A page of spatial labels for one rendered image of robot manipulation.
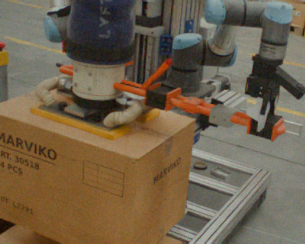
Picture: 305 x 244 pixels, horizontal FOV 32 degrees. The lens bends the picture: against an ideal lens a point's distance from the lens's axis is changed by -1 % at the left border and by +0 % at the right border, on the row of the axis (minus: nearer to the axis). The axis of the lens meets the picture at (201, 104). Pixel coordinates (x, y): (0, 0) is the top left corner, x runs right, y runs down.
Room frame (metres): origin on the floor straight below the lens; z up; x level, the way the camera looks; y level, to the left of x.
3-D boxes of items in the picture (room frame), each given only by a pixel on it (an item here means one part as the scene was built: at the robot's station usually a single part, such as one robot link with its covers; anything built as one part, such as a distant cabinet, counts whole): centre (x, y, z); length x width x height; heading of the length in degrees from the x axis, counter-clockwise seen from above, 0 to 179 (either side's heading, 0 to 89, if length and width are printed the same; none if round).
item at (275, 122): (1.44, -0.19, 1.20); 0.08 x 0.07 x 0.05; 66
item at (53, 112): (1.61, 0.39, 1.10); 0.34 x 0.10 x 0.05; 66
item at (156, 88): (1.59, 0.13, 1.20); 0.10 x 0.08 x 0.06; 156
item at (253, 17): (1.55, -0.14, 1.50); 0.11 x 0.11 x 0.08; 10
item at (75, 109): (1.69, 0.35, 1.14); 0.34 x 0.25 x 0.06; 66
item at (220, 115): (1.50, -0.07, 1.19); 0.07 x 0.07 x 0.04; 66
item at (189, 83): (2.19, 0.09, 1.09); 0.15 x 0.15 x 0.10
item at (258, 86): (1.46, -0.17, 1.34); 0.09 x 0.08 x 0.12; 66
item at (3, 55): (2.55, 1.04, 0.50); 0.07 x 0.07 x 1.00; 67
